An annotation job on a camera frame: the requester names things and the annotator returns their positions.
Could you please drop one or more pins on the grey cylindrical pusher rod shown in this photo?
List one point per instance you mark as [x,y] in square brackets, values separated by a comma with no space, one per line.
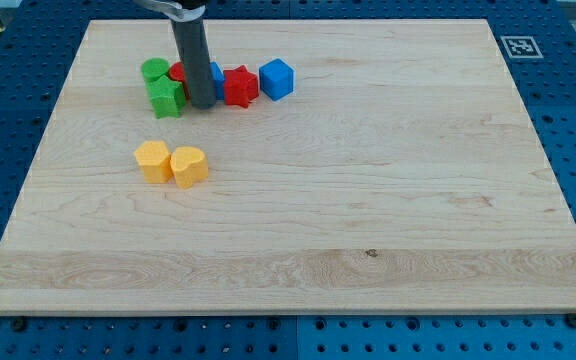
[192,47]

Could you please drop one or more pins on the silver clamp mount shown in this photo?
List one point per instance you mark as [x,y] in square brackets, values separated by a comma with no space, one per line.
[172,9]

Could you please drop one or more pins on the green star block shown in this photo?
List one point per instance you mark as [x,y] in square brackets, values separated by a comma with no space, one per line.
[167,97]

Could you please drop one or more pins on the red star block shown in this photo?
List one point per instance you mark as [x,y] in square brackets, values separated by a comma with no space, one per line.
[241,87]

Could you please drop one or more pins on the red round block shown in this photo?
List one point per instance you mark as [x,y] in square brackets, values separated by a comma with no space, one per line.
[176,73]

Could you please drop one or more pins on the blue block behind rod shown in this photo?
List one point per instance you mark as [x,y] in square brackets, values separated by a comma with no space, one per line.
[218,80]

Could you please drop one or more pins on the green cylinder block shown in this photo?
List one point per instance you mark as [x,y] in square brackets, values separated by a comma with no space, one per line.
[153,69]

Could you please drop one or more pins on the blue cube block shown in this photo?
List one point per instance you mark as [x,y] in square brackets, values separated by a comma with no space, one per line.
[276,79]

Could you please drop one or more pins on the yellow pentagon block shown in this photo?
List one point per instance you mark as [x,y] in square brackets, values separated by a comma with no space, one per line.
[153,158]

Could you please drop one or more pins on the yellow heart block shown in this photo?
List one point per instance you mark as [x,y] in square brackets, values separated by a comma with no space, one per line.
[189,166]

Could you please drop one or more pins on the wooden board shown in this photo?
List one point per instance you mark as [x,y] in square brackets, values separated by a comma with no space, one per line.
[403,175]

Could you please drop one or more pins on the white fiducial marker tag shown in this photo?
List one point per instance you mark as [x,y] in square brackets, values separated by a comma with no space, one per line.
[521,47]

